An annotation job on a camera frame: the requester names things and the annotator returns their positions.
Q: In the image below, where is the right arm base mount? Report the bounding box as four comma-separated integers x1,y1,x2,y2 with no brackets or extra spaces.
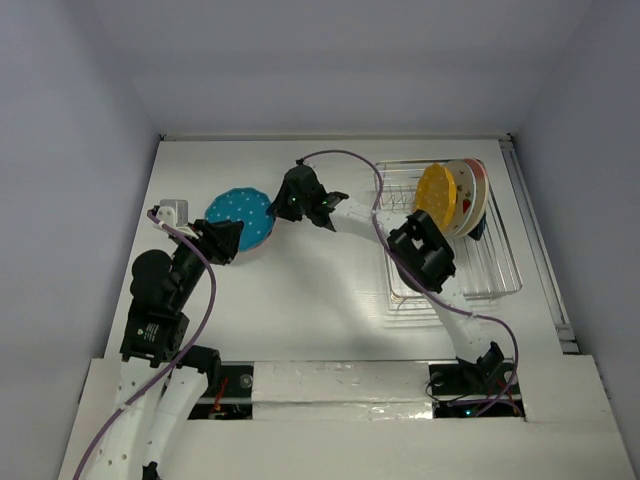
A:
425,362,525,419

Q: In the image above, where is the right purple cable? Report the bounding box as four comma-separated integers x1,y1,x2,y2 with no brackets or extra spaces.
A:
297,149,521,419

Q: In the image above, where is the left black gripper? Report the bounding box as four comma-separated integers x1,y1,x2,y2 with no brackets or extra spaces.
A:
171,216,243,306

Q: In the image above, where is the wire dish rack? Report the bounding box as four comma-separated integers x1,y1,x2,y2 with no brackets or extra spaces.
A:
374,158,522,308

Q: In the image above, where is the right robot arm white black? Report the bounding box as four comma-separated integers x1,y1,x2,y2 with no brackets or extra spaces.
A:
269,164,504,392

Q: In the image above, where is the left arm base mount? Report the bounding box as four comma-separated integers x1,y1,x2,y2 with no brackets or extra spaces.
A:
188,363,254,420

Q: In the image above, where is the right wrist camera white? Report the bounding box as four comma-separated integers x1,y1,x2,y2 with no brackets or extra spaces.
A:
296,158,317,170

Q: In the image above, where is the clear drip tray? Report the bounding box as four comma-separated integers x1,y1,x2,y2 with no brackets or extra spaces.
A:
384,200,522,328

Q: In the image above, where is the blue dotted plate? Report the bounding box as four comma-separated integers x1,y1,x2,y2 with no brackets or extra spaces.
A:
205,187,275,252

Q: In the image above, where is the yellow dotted plate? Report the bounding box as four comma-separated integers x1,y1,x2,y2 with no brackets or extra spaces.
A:
414,163,456,232

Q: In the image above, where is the purple cable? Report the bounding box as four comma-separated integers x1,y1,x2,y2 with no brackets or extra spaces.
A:
297,149,521,419
69,208,221,480

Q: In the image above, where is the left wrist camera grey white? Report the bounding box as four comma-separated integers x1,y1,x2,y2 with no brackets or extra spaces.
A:
150,199,189,229

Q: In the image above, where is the white plate red rim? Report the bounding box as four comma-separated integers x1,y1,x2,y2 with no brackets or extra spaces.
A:
462,158,490,241

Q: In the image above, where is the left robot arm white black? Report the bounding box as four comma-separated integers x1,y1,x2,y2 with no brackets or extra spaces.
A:
73,214,243,479

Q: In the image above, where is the white patterned plate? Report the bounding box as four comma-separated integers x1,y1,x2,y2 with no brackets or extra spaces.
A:
444,160,477,238

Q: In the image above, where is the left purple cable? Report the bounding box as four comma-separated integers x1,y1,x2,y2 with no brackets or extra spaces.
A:
69,208,221,480

